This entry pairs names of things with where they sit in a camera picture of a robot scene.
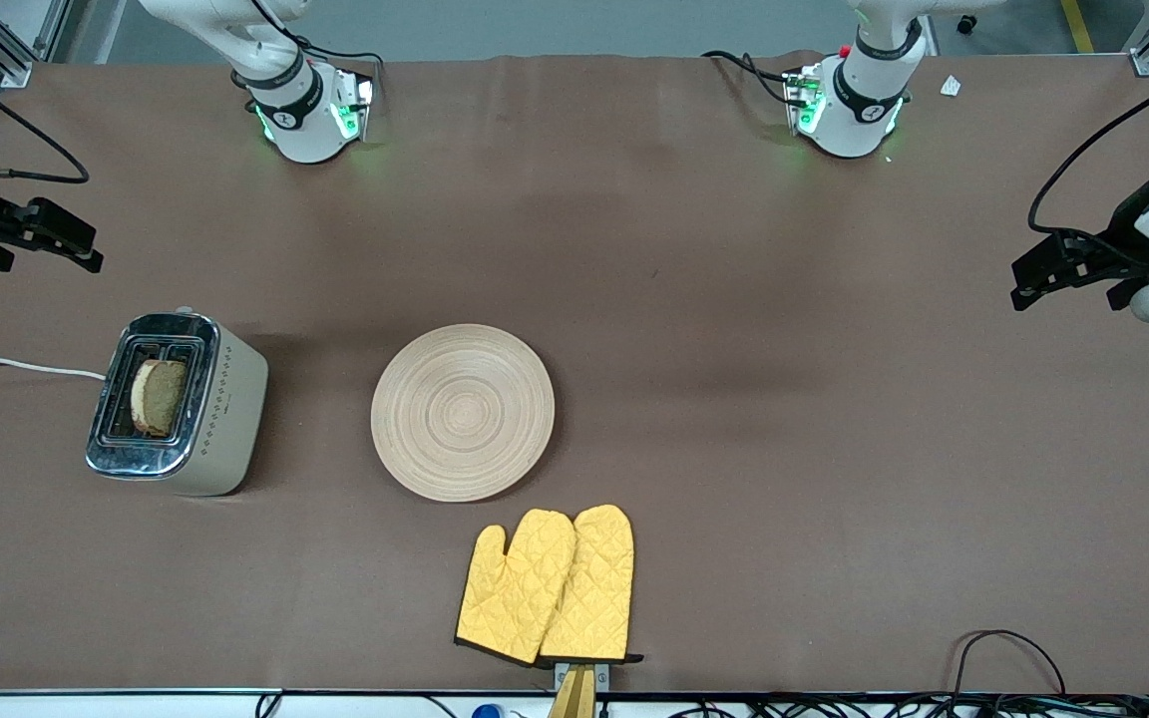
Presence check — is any white toaster power cord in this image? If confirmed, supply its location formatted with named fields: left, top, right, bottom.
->
left=0, top=357, right=107, bottom=381

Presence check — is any round wooden plate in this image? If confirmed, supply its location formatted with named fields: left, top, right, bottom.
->
left=371, top=324, right=556, bottom=503

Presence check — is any beige chrome toaster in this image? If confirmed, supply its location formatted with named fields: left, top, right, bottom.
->
left=86, top=307, right=269, bottom=497

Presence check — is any black base cable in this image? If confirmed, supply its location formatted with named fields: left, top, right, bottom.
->
left=250, top=0, right=384, bottom=101
left=701, top=50, right=797, bottom=107

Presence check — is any brown toast slice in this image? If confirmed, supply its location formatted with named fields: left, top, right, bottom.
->
left=129, top=359, right=189, bottom=438

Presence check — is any black cable bundle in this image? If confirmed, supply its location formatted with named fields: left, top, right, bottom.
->
left=674, top=694, right=1149, bottom=718

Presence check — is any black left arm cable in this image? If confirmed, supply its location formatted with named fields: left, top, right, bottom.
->
left=1028, top=60, right=1149, bottom=240

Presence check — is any black cable loop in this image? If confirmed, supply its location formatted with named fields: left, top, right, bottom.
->
left=952, top=629, right=1069, bottom=699

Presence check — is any black right base cable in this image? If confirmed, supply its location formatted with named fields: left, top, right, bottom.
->
left=250, top=0, right=384, bottom=101

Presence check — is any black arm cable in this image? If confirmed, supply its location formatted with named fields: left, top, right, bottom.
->
left=1028, top=60, right=1149, bottom=240
left=0, top=52, right=90, bottom=185

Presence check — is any wooden stick with bracket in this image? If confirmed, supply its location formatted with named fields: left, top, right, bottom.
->
left=547, top=661, right=611, bottom=718

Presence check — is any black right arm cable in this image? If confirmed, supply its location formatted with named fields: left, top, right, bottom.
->
left=0, top=52, right=90, bottom=185

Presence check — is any yellow quilted oven mitt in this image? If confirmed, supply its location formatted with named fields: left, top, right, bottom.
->
left=455, top=510, right=576, bottom=666
left=539, top=505, right=643, bottom=664

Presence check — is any black left base cable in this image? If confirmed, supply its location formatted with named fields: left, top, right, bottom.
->
left=701, top=50, right=797, bottom=107

